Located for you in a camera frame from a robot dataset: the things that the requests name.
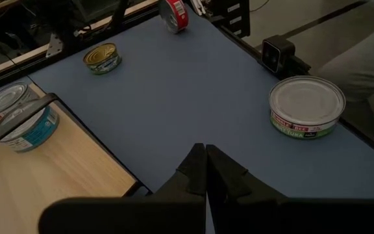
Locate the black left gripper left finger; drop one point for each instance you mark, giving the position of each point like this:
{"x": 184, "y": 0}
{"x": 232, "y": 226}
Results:
{"x": 193, "y": 175}

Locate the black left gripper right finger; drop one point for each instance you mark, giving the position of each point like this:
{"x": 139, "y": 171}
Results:
{"x": 229, "y": 182}

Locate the silver can teal label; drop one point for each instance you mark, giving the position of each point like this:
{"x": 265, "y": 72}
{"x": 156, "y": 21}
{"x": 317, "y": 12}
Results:
{"x": 41, "y": 133}

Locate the silver can red label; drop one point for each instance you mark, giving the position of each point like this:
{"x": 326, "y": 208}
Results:
{"x": 177, "y": 13}

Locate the silver can Bumble Bee label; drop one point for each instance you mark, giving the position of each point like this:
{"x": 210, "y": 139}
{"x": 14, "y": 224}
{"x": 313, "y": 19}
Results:
{"x": 307, "y": 97}

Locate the gold lid can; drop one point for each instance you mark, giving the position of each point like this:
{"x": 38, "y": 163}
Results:
{"x": 101, "y": 53}

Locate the black hub white labels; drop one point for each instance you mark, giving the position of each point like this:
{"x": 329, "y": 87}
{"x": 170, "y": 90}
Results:
{"x": 235, "y": 19}

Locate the black table-level camera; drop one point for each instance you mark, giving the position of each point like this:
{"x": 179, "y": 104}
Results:
{"x": 276, "y": 53}

